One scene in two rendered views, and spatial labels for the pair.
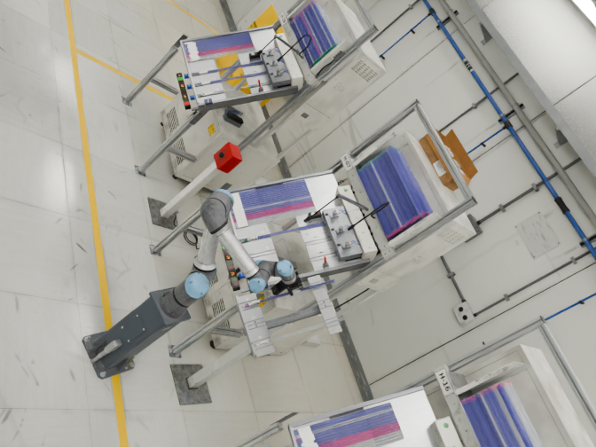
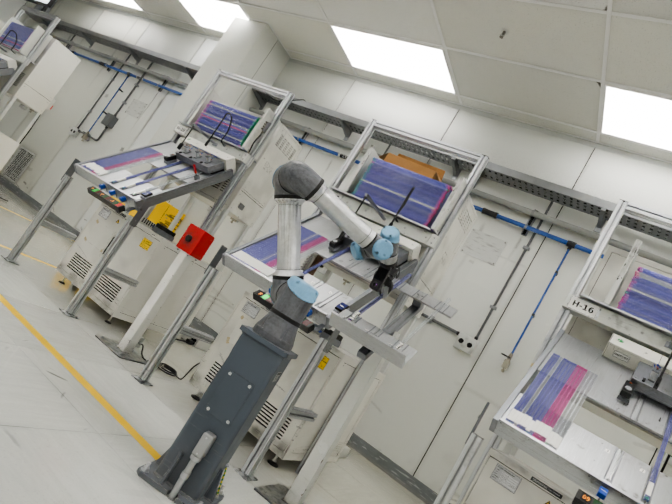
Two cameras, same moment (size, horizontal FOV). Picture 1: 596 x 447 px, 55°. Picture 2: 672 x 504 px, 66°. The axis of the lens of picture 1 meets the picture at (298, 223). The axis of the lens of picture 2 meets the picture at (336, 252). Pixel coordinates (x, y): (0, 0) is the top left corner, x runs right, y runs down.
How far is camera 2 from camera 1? 1.86 m
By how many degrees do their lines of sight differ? 33
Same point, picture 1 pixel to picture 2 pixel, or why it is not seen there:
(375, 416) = (556, 369)
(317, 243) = (357, 264)
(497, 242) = (454, 270)
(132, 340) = (234, 416)
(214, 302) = not seen: hidden behind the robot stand
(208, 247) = (294, 240)
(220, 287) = not seen: hidden behind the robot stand
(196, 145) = (130, 270)
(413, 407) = (574, 349)
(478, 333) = (489, 353)
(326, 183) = (321, 222)
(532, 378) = (645, 263)
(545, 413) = not seen: outside the picture
